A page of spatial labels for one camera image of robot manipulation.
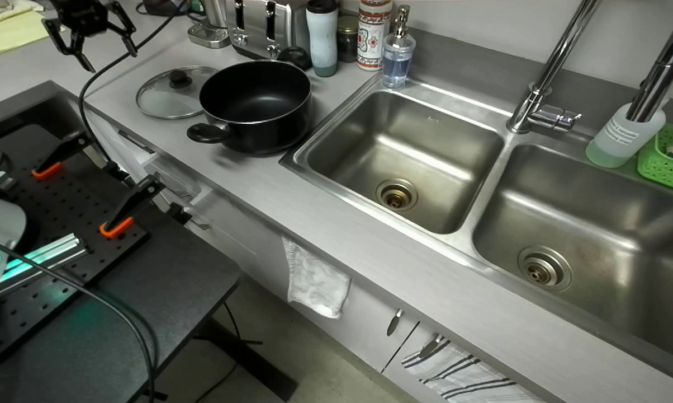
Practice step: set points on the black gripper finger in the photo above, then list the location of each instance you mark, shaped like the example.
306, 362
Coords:
67, 41
124, 24

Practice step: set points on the white hanging cloth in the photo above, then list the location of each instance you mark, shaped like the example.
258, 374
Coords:
315, 283

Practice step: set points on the black pegboard table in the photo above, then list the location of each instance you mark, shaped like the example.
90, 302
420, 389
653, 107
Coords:
164, 298

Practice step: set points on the red and white canister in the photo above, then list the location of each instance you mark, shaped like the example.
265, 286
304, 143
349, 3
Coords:
372, 36

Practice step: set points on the green plastic basket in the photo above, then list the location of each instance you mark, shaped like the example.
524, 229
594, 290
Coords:
659, 170

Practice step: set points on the stainless steel double sink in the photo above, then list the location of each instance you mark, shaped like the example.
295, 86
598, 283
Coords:
402, 149

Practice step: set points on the grey base cabinet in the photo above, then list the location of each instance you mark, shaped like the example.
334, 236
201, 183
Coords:
247, 238

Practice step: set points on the white tumbler with black lid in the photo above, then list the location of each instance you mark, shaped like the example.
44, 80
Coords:
323, 41

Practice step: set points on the dark glass jar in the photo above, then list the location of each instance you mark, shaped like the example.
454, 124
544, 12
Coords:
347, 41

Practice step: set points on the silver four-slot toaster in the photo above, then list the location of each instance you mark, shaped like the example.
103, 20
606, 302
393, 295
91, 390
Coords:
265, 24

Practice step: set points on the pale green soap bottle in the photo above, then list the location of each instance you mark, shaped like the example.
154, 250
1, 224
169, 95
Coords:
618, 137

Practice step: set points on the yellow paper sheet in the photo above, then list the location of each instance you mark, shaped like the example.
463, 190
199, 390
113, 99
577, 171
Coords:
13, 31

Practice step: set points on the aluminium extrusion bar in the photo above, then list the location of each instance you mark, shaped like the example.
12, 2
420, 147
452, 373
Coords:
47, 250

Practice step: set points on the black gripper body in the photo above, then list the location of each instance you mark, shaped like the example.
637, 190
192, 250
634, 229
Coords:
86, 14

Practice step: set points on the clear soap dispenser bottle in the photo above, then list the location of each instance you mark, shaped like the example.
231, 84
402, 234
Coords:
397, 63

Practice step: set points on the black clamp with orange tip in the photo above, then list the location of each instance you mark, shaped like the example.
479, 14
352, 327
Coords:
63, 149
129, 205

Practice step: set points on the glass lid with black knob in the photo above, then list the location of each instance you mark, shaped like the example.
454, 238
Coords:
164, 98

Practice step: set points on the stainless steel electric kettle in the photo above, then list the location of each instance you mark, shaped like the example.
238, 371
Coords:
214, 12

